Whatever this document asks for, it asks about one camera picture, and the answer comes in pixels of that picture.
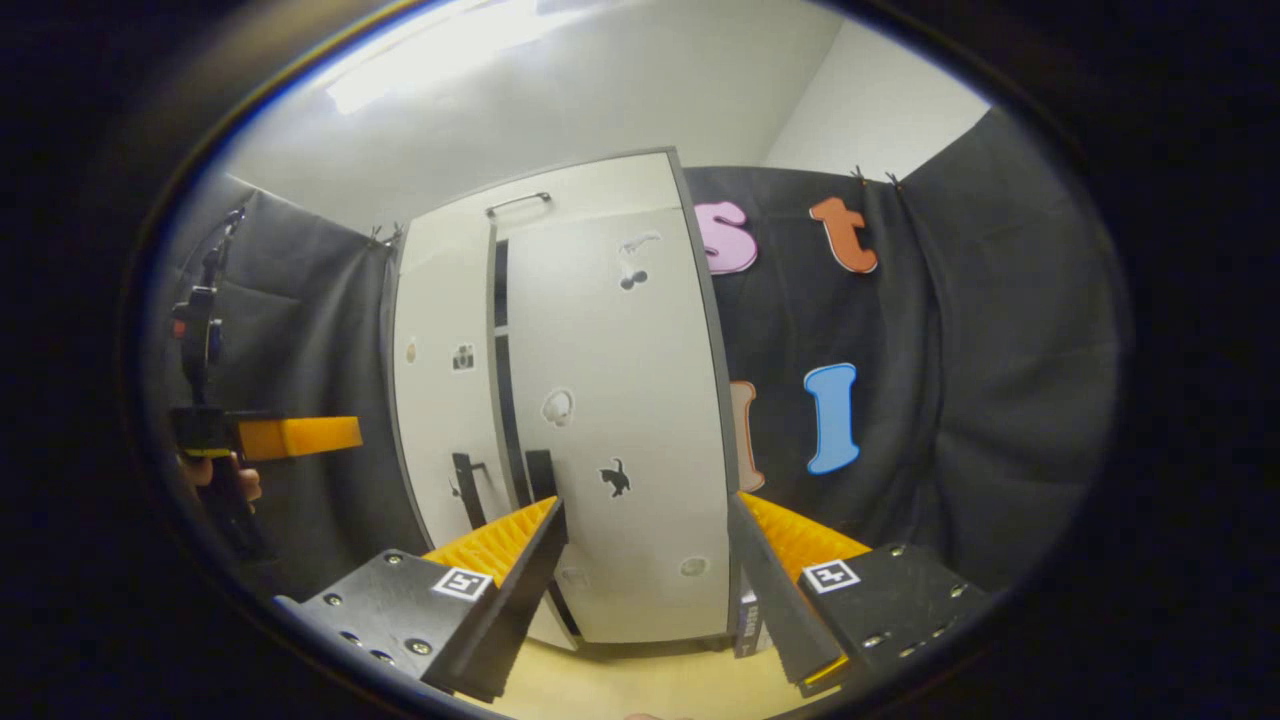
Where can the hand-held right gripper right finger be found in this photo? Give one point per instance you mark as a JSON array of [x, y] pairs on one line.
[[775, 590]]

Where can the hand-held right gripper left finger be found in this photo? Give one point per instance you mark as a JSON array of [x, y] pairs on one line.
[[510, 610]]

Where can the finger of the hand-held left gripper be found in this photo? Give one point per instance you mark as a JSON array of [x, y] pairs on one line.
[[300, 438]]

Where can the white shoe cabinet door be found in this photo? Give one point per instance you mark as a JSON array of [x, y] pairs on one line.
[[440, 400], [640, 400]]

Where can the white shoe cabinet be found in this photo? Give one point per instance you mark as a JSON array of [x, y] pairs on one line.
[[501, 290]]

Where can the dark grey flat box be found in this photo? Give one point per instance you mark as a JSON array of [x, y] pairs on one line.
[[750, 620]]

